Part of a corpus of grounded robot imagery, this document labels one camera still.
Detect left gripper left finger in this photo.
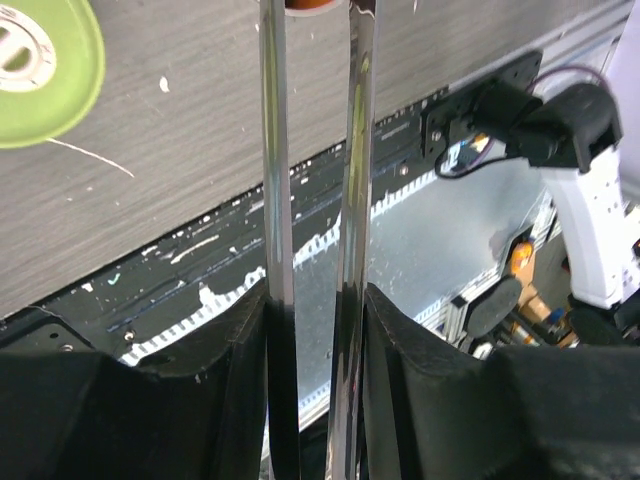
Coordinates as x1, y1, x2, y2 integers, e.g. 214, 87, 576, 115
1, 283, 266, 479

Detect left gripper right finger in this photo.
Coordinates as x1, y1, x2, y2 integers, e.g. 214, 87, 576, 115
363, 286, 639, 479

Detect metal tongs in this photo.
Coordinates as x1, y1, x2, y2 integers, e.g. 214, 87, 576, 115
259, 1, 379, 479

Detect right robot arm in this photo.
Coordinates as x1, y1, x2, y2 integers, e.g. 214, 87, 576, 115
473, 63, 639, 347

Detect green round lid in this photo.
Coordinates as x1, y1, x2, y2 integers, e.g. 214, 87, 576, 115
1, 1, 106, 149

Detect silver metal bowl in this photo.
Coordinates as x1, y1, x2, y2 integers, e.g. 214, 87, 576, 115
285, 0, 335, 13

